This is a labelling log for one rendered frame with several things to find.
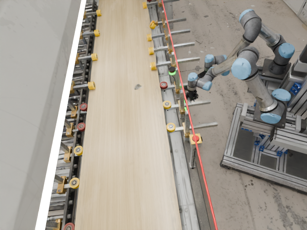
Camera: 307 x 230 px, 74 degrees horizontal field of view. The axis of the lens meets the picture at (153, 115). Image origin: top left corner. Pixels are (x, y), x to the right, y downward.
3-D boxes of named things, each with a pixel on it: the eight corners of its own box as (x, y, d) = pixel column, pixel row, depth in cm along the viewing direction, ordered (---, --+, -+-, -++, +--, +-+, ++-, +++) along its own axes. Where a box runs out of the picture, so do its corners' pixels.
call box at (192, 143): (198, 138, 141) (199, 133, 135) (201, 147, 137) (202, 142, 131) (188, 139, 142) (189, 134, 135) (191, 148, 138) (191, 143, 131)
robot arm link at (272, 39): (277, 57, 178) (240, 28, 151) (271, 46, 187) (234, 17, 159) (291, 47, 170) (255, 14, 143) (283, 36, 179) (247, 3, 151)
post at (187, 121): (187, 138, 193) (189, 109, 153) (188, 141, 191) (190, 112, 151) (184, 138, 193) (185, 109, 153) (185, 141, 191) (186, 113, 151)
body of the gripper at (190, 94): (190, 102, 178) (191, 93, 168) (185, 96, 182) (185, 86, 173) (198, 98, 179) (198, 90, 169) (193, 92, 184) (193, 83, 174)
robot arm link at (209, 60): (215, 58, 178) (206, 60, 178) (214, 67, 187) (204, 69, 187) (213, 52, 182) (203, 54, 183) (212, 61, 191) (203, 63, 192)
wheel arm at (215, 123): (216, 123, 184) (217, 121, 180) (217, 127, 182) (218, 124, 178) (168, 130, 185) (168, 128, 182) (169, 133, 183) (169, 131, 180)
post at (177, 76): (179, 98, 223) (178, 66, 183) (179, 101, 221) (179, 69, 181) (176, 99, 223) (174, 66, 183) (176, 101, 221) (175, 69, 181)
